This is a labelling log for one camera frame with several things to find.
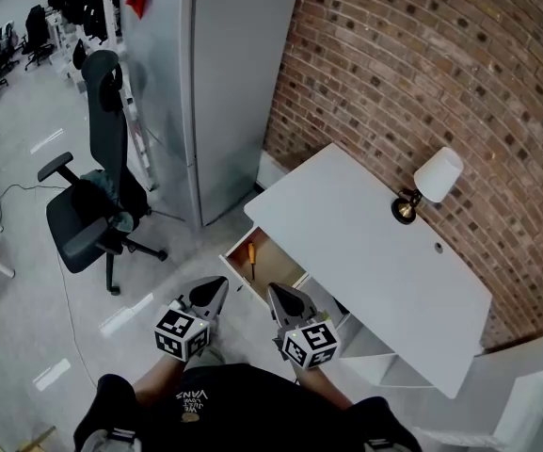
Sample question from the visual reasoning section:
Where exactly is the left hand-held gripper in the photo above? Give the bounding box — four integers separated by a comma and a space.
153, 275, 231, 363

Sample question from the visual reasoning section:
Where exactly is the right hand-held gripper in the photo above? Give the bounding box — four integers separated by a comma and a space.
266, 282, 342, 372

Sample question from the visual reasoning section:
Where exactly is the white drawer with brown inside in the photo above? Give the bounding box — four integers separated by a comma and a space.
218, 225, 309, 308

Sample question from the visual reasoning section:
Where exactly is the person's left forearm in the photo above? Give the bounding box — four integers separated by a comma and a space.
131, 355, 188, 408

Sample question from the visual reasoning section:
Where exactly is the person's right forearm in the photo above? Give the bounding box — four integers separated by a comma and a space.
294, 363, 353, 412

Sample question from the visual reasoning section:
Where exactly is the white desk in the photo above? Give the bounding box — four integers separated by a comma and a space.
243, 142, 494, 400

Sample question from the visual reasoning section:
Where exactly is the person's black t-shirt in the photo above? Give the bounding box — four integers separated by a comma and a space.
72, 363, 423, 452

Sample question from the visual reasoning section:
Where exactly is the grey-green jacket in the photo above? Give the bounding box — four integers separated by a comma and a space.
79, 169, 136, 235

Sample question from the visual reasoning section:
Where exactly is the white shelving rack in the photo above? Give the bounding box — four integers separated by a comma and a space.
43, 0, 160, 193

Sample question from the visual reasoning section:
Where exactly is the black office chair with headrest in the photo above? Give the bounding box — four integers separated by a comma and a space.
36, 49, 169, 298

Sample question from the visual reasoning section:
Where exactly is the white shade table lamp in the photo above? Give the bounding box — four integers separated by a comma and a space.
390, 146, 465, 227

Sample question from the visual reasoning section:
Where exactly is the grey refrigerator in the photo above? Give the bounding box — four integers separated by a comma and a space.
119, 0, 304, 233

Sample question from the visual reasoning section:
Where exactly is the black hanging bag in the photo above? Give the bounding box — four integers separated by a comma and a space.
72, 38, 88, 72

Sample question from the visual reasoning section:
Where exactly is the row of black shelf items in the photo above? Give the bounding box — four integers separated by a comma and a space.
46, 0, 122, 45

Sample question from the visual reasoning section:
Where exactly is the white floor cable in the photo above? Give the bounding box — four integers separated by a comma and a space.
56, 250, 99, 389

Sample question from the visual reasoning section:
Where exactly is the black floor cable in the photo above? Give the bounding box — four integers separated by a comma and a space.
0, 183, 68, 202

